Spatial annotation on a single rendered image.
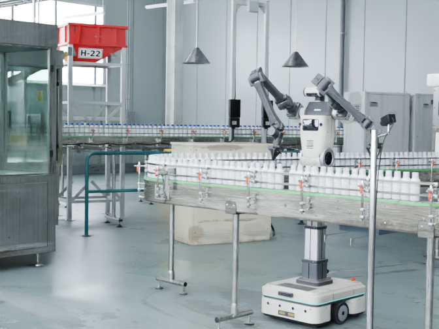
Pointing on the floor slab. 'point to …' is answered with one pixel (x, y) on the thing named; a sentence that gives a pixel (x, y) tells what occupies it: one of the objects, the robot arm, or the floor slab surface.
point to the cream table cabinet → (196, 218)
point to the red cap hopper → (112, 42)
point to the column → (174, 62)
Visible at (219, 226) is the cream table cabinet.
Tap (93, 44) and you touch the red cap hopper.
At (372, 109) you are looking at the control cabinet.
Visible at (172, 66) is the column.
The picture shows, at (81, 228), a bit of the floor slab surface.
